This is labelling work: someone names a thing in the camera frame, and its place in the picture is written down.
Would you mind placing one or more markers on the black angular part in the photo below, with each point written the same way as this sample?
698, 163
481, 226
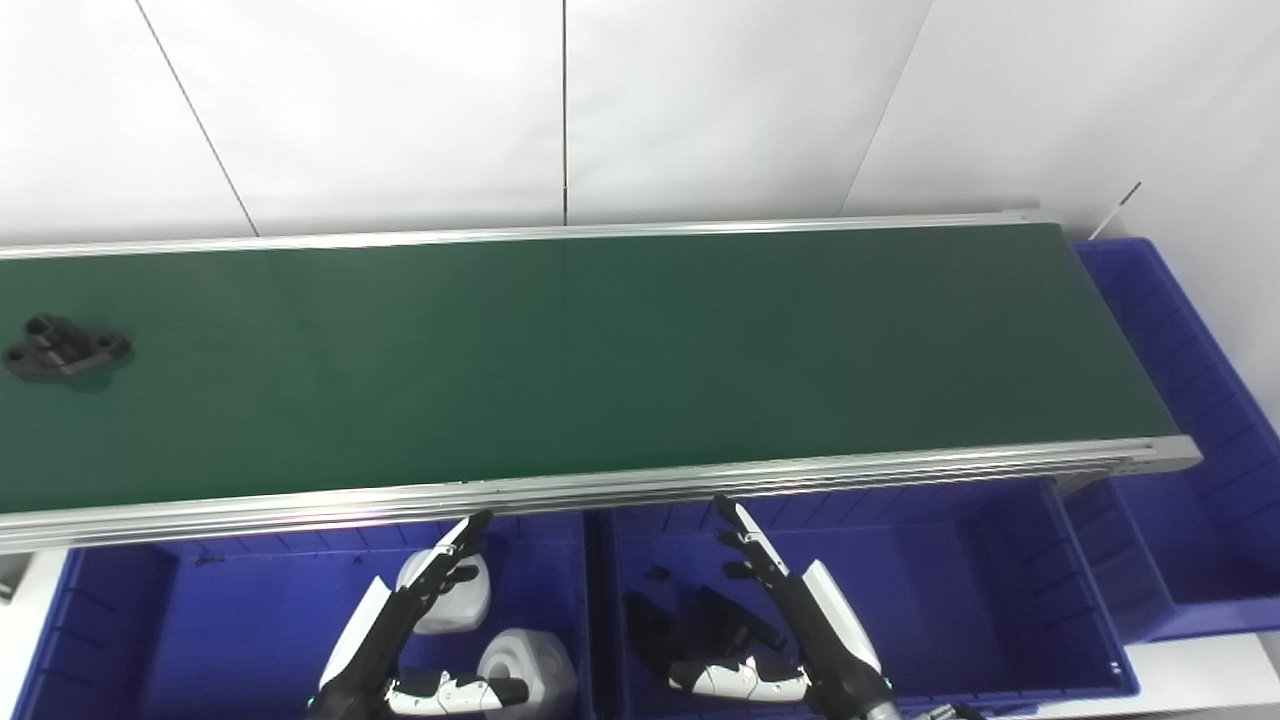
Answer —
730, 620

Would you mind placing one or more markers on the grey conveyor support bracket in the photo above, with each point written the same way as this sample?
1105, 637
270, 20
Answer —
12, 578

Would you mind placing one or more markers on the green conveyor belt aluminium frame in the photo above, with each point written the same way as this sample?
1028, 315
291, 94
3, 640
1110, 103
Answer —
600, 350

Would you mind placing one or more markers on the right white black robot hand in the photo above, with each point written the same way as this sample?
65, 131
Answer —
830, 630

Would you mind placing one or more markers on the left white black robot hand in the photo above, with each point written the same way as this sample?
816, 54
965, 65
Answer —
365, 640

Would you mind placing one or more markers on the empty blue plastic bin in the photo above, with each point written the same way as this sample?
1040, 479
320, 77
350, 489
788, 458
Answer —
1200, 480

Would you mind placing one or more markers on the thin white rod black tip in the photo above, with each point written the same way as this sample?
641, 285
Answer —
1112, 213

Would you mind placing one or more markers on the white rounded plastic part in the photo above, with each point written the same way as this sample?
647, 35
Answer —
540, 665
462, 605

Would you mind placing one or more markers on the blue plastic bin black parts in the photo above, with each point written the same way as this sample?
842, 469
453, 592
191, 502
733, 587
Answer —
950, 590

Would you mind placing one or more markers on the blue plastic bin white parts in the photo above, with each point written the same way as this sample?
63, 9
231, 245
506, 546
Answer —
250, 640

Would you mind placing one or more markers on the black flanged mechanical part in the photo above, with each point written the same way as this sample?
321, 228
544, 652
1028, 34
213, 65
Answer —
62, 349

